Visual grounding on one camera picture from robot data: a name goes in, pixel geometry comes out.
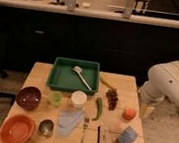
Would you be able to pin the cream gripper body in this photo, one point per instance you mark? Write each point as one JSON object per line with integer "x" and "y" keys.
{"x": 145, "y": 110}

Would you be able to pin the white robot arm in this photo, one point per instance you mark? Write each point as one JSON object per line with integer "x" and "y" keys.
{"x": 162, "y": 82}

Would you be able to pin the orange bowl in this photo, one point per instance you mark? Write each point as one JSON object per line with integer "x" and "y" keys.
{"x": 17, "y": 129}

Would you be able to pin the orange fruit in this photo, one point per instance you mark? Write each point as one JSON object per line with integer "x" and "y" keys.
{"x": 129, "y": 114}

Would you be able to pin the blue sponge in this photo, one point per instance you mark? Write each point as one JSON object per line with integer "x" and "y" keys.
{"x": 128, "y": 136}

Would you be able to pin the dark red grapes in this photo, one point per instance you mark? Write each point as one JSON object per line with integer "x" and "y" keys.
{"x": 112, "y": 97}

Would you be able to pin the yellow banana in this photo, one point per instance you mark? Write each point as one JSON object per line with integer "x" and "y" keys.
{"x": 104, "y": 81}

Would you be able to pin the silver fork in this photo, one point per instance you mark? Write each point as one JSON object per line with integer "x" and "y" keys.
{"x": 85, "y": 127}

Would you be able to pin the white cup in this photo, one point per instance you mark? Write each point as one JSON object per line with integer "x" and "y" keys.
{"x": 79, "y": 98}

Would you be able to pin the light blue cloth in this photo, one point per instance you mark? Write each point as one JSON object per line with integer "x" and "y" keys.
{"x": 68, "y": 121}

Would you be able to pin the green plastic tray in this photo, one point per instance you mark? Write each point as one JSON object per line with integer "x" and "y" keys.
{"x": 63, "y": 78}

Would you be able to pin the light green cup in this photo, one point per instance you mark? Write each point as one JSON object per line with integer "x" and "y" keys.
{"x": 55, "y": 98}

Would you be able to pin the small metal cup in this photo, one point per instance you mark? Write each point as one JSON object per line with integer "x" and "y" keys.
{"x": 46, "y": 128}

